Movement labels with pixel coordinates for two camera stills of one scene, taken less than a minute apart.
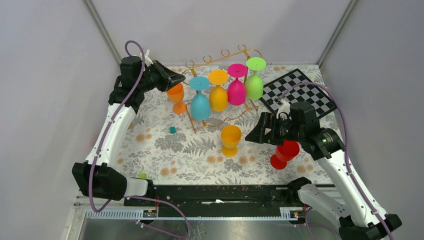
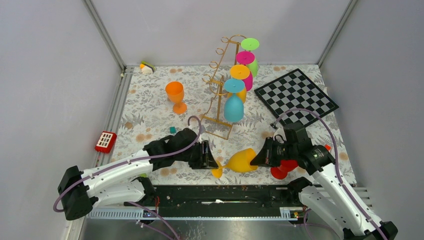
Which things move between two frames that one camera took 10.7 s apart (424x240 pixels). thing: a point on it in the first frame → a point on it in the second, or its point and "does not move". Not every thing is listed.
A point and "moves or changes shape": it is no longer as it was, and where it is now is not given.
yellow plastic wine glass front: x=231 y=136 → x=240 y=161
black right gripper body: x=284 y=130 → x=282 y=151
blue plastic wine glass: x=200 y=107 → x=233 y=111
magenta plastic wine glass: x=236 y=95 → x=246 y=57
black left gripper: x=169 y=78 → x=209 y=162
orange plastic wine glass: x=175 y=94 does not move
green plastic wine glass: x=254 y=83 → x=250 y=44
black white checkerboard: x=294 y=87 does not move
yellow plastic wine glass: x=218 y=96 → x=240 y=72
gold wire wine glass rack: x=241 y=49 moves or changes shape
